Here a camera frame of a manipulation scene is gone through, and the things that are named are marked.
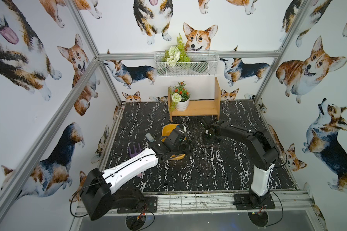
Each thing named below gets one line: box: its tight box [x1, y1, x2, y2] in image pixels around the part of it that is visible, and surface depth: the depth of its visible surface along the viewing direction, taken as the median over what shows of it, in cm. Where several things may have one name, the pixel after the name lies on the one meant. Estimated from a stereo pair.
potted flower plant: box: [169, 81, 191, 112], surface depth 99 cm
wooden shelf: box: [167, 76, 222, 122], surface depth 109 cm
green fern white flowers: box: [161, 32, 191, 68], surface depth 82 cm
